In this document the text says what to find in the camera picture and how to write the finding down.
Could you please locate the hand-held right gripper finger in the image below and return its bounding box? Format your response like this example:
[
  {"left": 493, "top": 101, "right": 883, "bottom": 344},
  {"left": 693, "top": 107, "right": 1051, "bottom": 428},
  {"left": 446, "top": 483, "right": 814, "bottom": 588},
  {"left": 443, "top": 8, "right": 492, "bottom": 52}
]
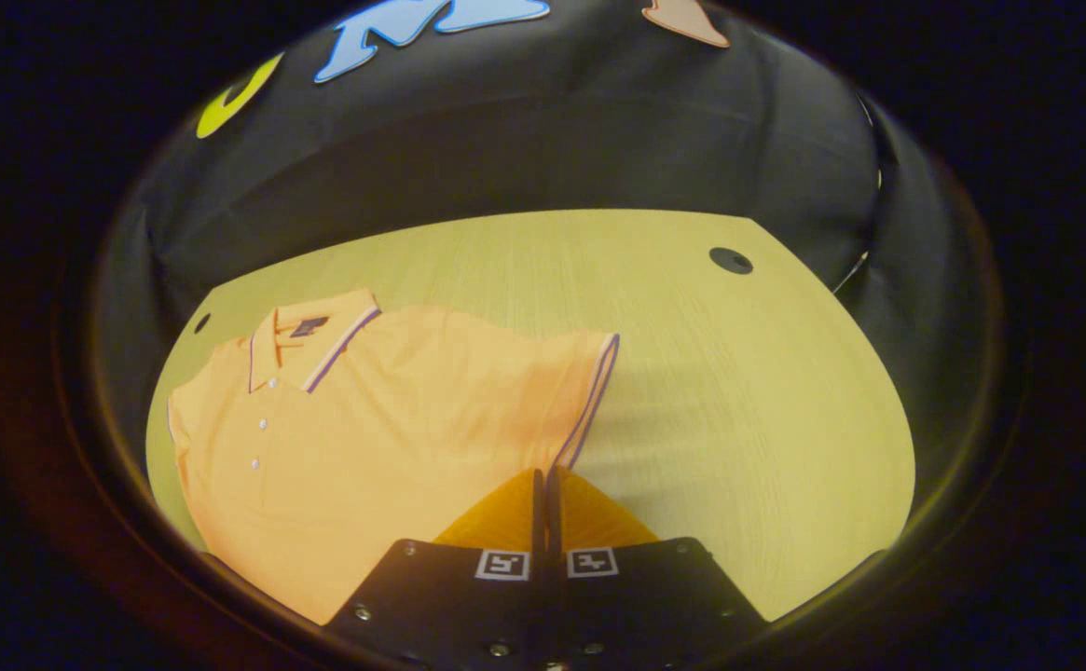
[
  {"left": 545, "top": 466, "right": 769, "bottom": 671},
  {"left": 322, "top": 468, "right": 546, "bottom": 671}
]

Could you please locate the black backdrop cloth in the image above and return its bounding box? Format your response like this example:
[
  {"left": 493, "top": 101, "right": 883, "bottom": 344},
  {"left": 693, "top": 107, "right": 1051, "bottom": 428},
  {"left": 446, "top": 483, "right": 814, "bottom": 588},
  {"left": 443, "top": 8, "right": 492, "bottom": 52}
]
[{"left": 95, "top": 0, "right": 1005, "bottom": 560}]

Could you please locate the orange T-shirt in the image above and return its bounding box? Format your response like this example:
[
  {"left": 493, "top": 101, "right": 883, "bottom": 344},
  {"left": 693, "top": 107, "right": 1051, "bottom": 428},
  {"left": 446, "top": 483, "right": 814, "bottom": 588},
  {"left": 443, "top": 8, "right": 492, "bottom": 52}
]
[{"left": 166, "top": 288, "right": 620, "bottom": 625}]

